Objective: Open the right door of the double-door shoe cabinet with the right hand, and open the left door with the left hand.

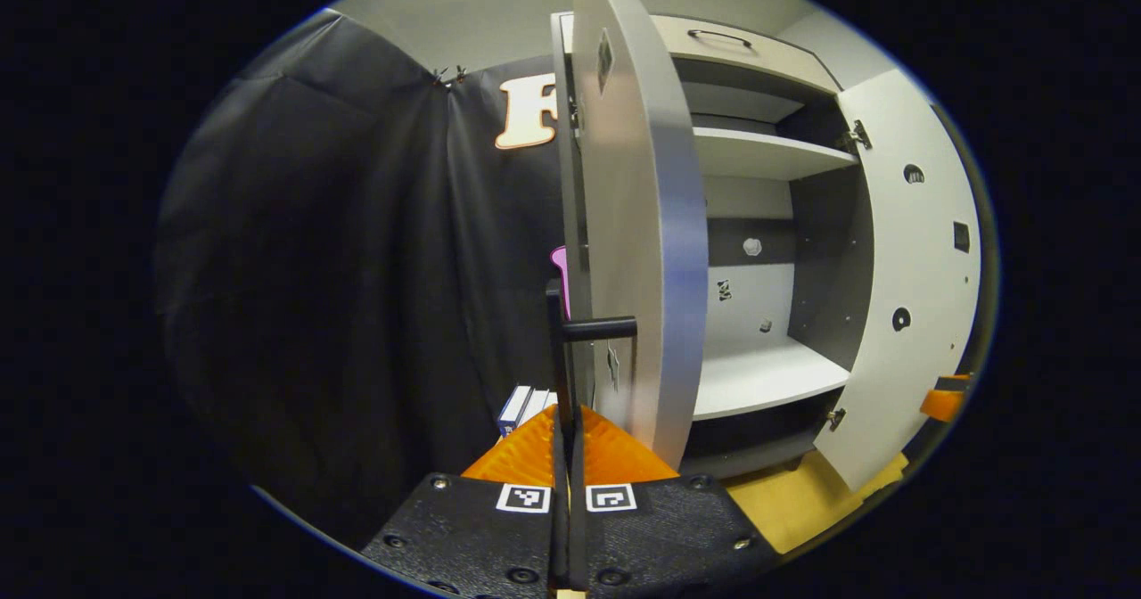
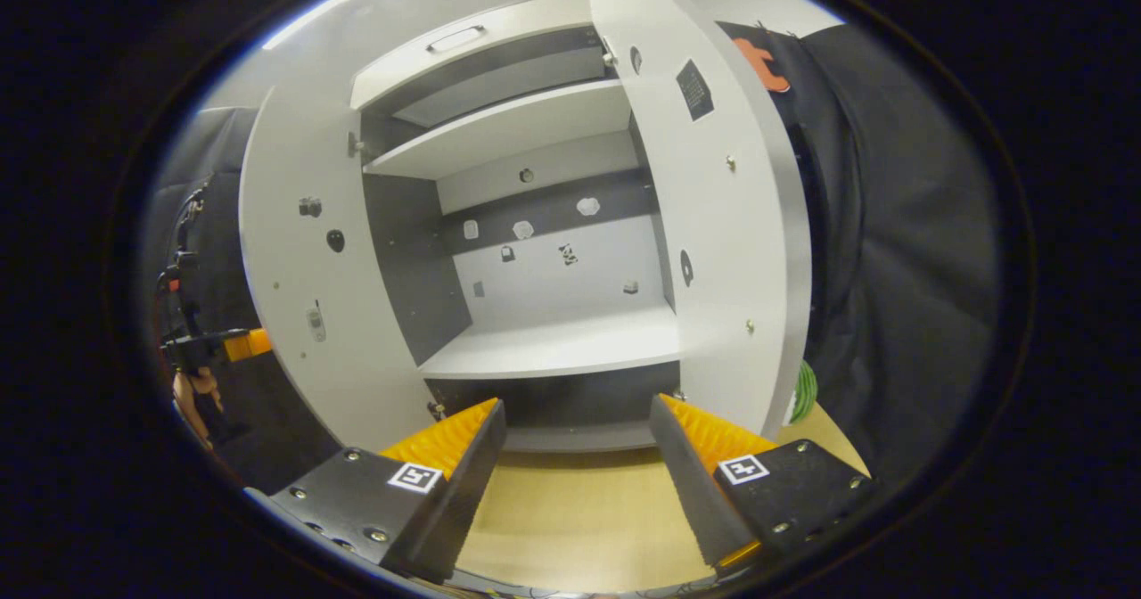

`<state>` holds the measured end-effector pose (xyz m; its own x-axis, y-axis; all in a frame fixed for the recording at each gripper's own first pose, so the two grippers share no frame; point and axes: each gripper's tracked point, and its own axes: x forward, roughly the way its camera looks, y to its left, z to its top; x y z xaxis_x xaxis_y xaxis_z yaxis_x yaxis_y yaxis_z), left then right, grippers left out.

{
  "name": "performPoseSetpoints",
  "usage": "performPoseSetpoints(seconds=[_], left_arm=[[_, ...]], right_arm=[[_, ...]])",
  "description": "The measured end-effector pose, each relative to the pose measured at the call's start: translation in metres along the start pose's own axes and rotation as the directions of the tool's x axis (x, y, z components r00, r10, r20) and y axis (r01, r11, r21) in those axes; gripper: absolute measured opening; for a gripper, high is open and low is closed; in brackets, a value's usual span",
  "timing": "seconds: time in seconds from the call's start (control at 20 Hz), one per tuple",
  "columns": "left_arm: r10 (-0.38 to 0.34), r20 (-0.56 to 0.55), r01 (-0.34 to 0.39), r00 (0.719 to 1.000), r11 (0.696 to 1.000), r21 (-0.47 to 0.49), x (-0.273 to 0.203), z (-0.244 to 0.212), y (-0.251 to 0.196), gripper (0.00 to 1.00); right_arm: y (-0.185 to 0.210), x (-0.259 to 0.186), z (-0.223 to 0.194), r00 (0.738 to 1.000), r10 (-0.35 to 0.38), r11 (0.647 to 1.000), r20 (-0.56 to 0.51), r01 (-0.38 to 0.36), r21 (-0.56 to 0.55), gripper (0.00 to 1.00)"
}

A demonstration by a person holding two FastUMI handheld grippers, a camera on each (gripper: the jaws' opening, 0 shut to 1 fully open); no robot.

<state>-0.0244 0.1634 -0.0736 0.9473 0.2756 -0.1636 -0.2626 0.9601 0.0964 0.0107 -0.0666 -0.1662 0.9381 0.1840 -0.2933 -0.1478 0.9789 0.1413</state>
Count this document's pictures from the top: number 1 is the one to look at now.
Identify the black backdrop cloth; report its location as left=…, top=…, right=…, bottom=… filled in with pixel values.
left=156, top=11, right=571, bottom=546

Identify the blue and white box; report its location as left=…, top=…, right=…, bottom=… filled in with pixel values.
left=497, top=385, right=558, bottom=439

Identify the white cabinet shelf board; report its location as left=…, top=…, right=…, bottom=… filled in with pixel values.
left=691, top=127, right=861, bottom=181
left=691, top=336, right=852, bottom=422

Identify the white double-door shoe cabinet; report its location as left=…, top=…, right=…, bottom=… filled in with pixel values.
left=548, top=6, right=981, bottom=493

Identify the white shoe cabinet door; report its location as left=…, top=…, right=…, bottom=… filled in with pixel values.
left=570, top=0, right=711, bottom=472
left=813, top=69, right=983, bottom=493

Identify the dark drawer handle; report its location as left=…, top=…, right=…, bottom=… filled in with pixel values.
left=686, top=29, right=755, bottom=51

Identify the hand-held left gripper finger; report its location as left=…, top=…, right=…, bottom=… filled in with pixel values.
left=359, top=403, right=571, bottom=599
left=569, top=403, right=785, bottom=599

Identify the black door handle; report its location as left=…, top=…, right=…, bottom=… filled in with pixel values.
left=546, top=278, right=639, bottom=457

